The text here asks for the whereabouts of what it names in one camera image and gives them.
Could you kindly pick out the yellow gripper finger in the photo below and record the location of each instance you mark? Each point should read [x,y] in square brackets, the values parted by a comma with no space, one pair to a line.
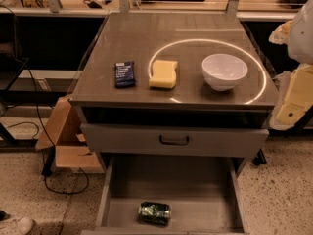
[295,97]
[281,34]

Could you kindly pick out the green soda can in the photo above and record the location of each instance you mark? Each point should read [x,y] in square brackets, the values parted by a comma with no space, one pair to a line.
[155,213]

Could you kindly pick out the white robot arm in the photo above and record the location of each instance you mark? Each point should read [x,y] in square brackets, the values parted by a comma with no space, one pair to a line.
[300,42]

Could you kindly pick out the grey drawer cabinet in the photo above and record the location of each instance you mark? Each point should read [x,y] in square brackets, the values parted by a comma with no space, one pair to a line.
[187,39]

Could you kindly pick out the open grey middle drawer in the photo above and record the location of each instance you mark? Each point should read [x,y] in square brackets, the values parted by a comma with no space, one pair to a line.
[203,194]

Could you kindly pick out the grey upper drawer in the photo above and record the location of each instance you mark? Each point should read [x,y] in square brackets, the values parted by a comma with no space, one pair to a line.
[212,142]

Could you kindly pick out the white bowl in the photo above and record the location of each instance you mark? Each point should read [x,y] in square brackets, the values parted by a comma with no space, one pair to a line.
[223,71]

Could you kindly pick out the yellow sponge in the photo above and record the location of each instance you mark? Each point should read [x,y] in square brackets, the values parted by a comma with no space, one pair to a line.
[164,74]

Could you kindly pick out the dark blue snack bar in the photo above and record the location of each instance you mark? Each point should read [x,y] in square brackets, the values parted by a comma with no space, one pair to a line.
[124,74]

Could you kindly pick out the brown cardboard box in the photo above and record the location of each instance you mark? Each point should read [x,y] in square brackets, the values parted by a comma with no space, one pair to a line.
[62,132]

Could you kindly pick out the dark side shelf unit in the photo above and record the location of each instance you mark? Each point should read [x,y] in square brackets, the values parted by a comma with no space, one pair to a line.
[22,85]

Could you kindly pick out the white shoe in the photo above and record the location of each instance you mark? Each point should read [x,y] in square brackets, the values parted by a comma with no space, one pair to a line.
[16,226]

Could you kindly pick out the black drawer handle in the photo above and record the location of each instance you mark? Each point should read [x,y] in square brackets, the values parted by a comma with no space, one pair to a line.
[174,142]

